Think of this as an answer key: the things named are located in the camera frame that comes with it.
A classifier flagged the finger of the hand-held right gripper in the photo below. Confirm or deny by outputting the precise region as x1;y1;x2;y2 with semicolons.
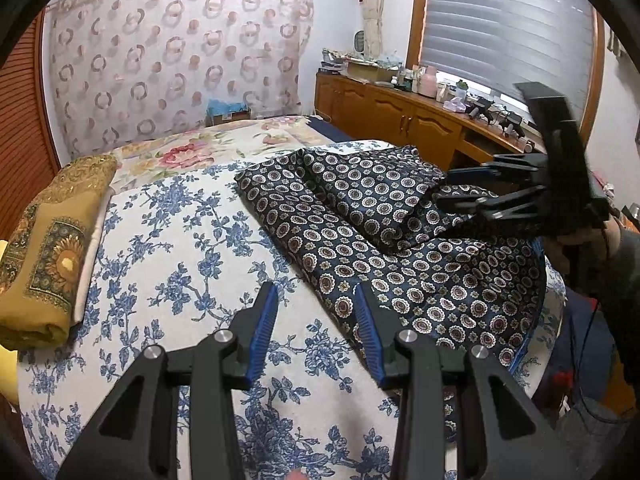
447;154;547;187
436;185;552;225

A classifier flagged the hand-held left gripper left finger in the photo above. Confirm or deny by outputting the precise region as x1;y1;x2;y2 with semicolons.
55;280;280;480

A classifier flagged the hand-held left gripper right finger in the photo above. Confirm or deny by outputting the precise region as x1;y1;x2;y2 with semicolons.
352;284;583;480

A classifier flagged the navy medallion-print satin shirt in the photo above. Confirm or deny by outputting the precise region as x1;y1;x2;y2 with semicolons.
234;142;551;376

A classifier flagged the person's right hand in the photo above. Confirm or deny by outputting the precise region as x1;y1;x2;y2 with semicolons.
552;220;623;283

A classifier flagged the black desk device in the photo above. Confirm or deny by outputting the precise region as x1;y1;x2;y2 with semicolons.
467;100;497;122
500;112;527;137

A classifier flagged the blue floral white bedsheet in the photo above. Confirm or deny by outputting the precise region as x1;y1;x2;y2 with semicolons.
17;157;566;480

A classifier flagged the pink bottle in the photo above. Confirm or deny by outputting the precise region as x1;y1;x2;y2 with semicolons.
417;66;439;97

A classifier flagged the wooden sideboard cabinet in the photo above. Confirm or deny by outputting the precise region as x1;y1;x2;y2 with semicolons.
315;72;551;172

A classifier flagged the grey window blind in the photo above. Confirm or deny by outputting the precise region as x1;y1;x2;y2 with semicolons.
420;0;601;126

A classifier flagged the open cardboard box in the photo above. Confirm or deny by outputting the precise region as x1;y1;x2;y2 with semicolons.
345;60;397;84

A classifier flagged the dark blue bed sheet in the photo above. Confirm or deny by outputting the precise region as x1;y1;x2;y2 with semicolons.
307;114;358;142

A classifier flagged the stack of papers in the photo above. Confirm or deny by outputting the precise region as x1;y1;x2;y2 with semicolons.
320;47;352;74

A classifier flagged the beige tied lace curtain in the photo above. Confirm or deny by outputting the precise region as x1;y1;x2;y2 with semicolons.
360;0;390;58

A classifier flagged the mustard patterned folded cloth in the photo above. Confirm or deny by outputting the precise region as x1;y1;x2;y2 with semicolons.
0;155;118;351

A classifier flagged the box with blue wrapping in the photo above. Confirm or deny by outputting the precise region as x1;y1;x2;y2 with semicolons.
206;99;252;127

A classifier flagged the yellow cushion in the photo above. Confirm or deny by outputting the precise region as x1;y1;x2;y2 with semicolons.
0;240;22;403

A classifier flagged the black cable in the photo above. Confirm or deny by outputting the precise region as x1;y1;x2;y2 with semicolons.
570;245;620;426

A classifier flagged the sheer curtain with ring print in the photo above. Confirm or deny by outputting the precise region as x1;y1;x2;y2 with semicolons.
42;0;317;161

